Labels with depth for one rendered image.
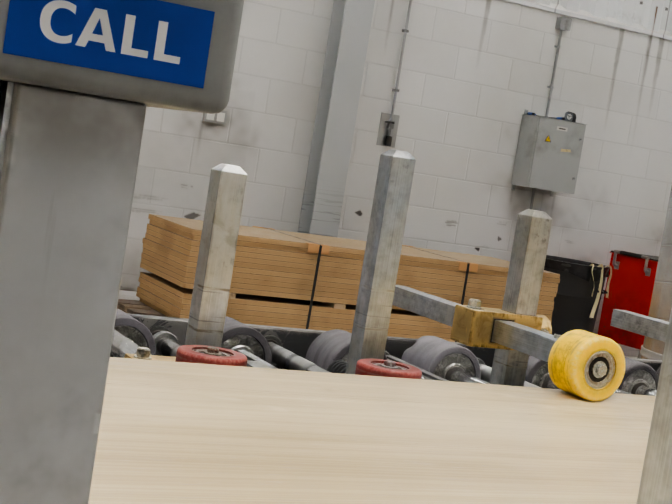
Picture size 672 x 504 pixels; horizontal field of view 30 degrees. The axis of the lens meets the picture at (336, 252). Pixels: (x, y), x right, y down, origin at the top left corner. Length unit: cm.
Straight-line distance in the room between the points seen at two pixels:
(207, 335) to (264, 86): 661
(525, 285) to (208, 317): 46
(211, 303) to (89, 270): 120
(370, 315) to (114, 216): 130
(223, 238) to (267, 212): 664
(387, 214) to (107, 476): 81
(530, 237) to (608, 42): 778
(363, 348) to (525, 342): 21
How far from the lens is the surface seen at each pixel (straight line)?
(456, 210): 883
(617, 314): 223
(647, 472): 50
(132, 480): 90
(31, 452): 35
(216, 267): 153
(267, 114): 813
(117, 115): 34
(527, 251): 174
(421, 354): 220
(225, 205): 153
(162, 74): 33
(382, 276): 163
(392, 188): 162
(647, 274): 897
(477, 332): 171
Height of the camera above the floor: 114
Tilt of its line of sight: 4 degrees down
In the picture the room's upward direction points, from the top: 9 degrees clockwise
